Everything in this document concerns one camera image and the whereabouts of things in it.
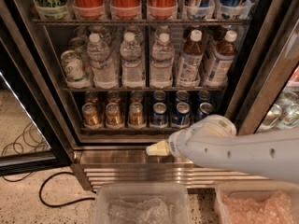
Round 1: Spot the water bottle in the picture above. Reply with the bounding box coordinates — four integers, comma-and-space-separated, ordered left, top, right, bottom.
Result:
120, 32, 145, 88
87, 34, 119, 89
149, 34, 175, 89

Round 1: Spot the black power cable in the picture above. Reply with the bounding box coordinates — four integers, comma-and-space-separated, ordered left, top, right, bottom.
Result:
38, 171, 96, 208

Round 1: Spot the open glass fridge door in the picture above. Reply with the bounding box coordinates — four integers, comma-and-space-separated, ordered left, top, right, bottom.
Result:
0, 13, 71, 175

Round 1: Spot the clear plastic bin right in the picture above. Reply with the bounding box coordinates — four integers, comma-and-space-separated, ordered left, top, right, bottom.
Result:
214, 180, 299, 224

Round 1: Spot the red coca-cola can right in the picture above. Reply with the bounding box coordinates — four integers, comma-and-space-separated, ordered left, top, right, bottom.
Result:
149, 0, 175, 19

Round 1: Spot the green white soda can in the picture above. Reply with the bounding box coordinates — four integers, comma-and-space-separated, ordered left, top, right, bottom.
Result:
61, 49, 87, 82

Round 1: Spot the gold can front left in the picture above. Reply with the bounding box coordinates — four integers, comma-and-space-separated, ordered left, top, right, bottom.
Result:
82, 103, 102, 129

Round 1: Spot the gold can front middle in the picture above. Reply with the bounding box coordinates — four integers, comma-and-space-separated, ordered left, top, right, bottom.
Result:
106, 103, 123, 129

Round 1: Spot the tea bottle front right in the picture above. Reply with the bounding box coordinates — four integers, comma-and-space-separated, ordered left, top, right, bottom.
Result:
204, 30, 237, 88

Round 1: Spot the clear bubble wrap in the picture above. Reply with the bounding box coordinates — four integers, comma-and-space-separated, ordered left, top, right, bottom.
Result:
108, 198, 174, 224

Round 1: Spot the clear plastic bin left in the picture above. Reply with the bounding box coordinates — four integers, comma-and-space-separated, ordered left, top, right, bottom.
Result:
91, 182, 191, 224

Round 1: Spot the gold can front right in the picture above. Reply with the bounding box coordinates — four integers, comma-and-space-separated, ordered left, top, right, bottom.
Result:
129, 102, 145, 128

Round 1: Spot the gold can back middle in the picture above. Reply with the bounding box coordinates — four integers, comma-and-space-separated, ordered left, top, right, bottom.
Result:
107, 91, 121, 104

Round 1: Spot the tea bottle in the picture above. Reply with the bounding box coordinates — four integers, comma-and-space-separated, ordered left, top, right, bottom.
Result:
176, 29, 203, 87
204, 30, 237, 88

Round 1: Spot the stainless steel fridge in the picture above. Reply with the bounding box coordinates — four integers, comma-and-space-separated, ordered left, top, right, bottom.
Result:
0, 0, 299, 190

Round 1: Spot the clear plastic bin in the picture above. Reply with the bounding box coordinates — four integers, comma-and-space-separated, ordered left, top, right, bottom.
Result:
214, 180, 299, 224
91, 182, 191, 224

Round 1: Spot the gold can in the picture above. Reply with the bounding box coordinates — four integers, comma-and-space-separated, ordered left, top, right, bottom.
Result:
106, 103, 123, 129
84, 91, 98, 105
82, 103, 102, 129
129, 102, 145, 128
130, 91, 144, 104
107, 91, 121, 104

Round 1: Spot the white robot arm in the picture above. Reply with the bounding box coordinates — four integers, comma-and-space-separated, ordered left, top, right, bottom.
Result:
146, 115, 299, 183

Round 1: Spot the tea bottle front left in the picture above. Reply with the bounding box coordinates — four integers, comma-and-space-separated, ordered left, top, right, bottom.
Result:
176, 29, 203, 87

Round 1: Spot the gold can back left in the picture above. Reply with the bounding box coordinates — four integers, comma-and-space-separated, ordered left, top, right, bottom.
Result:
84, 91, 98, 105

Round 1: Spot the water bottle front left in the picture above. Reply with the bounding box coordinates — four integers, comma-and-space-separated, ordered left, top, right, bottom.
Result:
87, 34, 119, 89

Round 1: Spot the blue pepsi can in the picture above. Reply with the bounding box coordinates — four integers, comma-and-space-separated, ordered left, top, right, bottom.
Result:
194, 103, 214, 121
153, 91, 166, 103
175, 91, 190, 104
172, 102, 190, 128
150, 103, 168, 128
197, 90, 211, 104

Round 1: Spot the water bottle front right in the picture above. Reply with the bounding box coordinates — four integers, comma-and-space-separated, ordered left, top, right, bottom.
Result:
149, 34, 175, 89

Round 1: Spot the water bottle front middle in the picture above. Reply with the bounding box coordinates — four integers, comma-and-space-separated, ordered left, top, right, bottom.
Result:
120, 32, 145, 88

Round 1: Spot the red coca-cola can middle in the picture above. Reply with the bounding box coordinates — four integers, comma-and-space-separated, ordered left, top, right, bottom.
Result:
112, 0, 140, 20

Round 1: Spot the gold can back right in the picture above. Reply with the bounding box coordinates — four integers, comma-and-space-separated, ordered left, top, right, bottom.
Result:
130, 91, 144, 104

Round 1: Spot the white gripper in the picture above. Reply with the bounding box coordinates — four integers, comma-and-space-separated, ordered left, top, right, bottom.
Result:
146, 129, 191, 158

